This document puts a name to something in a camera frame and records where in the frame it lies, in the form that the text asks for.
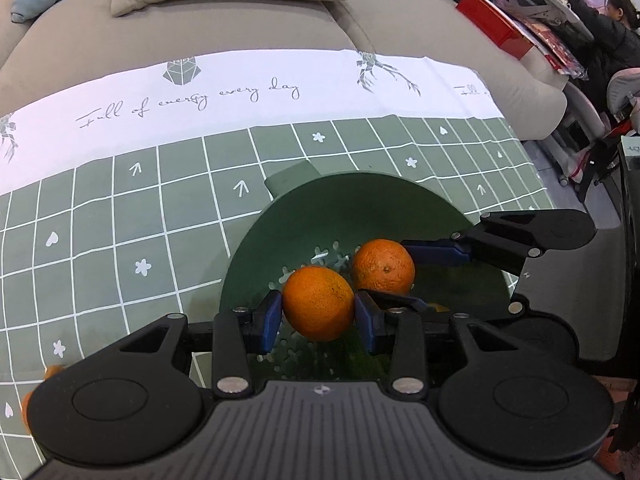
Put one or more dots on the cluttered shelf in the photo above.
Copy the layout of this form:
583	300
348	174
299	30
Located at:
547	15

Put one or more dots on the beige sofa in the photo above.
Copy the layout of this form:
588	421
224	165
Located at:
250	30

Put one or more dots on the orange with stem dimple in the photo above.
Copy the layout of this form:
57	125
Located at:
384	266

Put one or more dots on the yellow fruit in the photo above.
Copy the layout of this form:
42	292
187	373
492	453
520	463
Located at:
439	306

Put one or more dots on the green colander bowl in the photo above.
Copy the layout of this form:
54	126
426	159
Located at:
360	210

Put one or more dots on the red box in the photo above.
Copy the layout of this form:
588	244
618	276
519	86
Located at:
492	22

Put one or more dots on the large orange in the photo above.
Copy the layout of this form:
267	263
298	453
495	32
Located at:
318	303

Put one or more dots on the green checkered printed tablecloth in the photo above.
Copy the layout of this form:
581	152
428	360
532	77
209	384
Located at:
150	220

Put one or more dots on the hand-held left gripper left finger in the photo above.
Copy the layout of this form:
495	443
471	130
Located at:
270	321

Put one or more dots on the grey pink chair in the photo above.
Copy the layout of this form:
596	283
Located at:
625	92

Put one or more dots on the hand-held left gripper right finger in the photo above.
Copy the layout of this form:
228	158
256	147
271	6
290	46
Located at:
365	321

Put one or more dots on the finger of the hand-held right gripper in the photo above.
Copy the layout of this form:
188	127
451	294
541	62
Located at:
517	306
435	253

